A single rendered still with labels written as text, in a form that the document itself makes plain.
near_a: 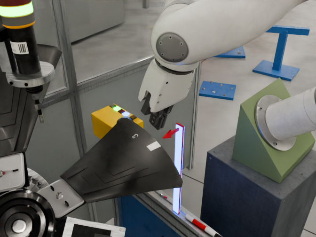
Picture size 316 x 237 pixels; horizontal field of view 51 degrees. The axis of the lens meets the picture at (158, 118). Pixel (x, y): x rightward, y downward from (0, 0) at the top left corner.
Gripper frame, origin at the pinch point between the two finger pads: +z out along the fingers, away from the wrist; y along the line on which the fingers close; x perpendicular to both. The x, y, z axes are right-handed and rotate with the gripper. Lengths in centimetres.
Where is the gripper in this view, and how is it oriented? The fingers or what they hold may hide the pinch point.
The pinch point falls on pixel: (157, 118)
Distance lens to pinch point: 69.8
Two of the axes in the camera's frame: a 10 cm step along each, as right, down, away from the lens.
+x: 6.4, 6.3, -4.3
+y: -7.4, 3.6, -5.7
